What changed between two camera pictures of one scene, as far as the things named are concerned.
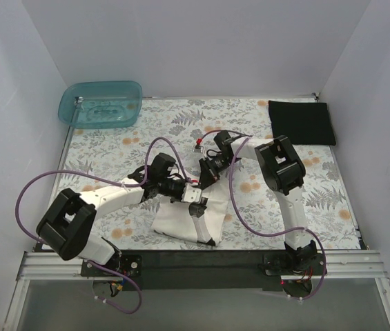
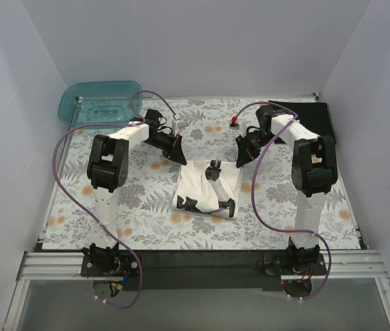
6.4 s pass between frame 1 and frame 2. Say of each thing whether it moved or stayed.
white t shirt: moved
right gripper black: moved
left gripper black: moved
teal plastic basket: stayed
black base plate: stayed
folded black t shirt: stayed
